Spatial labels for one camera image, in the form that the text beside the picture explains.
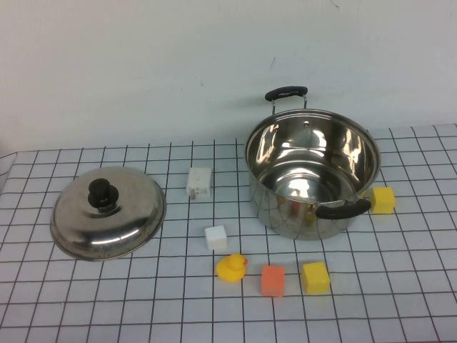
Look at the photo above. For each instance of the stainless steel pot lid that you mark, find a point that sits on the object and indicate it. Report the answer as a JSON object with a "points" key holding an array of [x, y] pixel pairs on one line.
{"points": [[118, 221]]}

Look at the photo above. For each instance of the orange block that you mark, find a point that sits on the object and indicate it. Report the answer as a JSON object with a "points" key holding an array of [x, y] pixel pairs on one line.
{"points": [[273, 280]]}

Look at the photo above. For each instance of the yellow rubber duck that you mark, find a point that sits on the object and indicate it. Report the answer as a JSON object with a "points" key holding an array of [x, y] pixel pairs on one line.
{"points": [[230, 269]]}

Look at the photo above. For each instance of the white cube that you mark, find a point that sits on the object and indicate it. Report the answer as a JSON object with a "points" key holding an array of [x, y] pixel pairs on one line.
{"points": [[216, 237]]}

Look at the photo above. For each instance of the yellow cube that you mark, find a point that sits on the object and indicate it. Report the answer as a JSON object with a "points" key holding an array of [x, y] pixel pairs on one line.
{"points": [[315, 278], [382, 200]]}

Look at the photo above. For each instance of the white grid tablecloth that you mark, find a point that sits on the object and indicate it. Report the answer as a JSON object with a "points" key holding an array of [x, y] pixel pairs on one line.
{"points": [[107, 303]]}

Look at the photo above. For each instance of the white power adapter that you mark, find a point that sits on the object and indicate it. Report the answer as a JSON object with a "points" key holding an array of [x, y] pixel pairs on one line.
{"points": [[199, 180]]}

